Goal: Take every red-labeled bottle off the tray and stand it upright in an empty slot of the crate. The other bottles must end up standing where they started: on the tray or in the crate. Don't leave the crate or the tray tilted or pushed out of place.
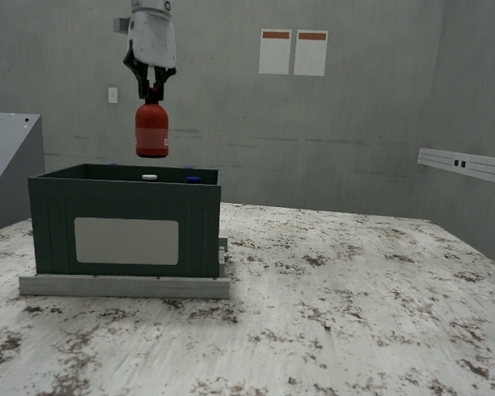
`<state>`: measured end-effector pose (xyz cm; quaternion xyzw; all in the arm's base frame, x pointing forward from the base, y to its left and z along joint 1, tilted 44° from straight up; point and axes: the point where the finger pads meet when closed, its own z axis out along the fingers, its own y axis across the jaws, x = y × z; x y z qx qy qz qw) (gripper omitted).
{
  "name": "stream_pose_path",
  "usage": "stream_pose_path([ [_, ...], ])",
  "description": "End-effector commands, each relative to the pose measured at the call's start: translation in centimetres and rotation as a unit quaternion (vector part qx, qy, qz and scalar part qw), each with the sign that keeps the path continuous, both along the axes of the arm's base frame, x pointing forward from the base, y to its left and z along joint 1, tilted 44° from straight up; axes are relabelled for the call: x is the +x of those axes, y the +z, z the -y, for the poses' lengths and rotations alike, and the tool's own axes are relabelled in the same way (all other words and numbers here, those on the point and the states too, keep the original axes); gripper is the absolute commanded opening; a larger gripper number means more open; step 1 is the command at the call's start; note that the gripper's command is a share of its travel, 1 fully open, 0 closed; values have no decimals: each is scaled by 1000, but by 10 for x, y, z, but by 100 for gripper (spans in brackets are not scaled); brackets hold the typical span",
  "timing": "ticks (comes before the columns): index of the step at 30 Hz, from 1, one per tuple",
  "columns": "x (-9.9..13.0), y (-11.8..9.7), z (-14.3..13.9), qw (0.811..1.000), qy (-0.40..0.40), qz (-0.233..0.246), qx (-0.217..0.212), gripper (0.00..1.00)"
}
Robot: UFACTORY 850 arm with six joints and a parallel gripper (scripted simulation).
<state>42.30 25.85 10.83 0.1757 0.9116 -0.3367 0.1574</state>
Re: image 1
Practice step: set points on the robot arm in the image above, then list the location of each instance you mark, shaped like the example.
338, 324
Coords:
161, 6

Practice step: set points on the red labeled bottle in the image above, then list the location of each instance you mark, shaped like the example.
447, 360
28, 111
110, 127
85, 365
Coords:
151, 128

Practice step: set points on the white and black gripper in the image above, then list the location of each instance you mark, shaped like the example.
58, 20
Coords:
150, 44

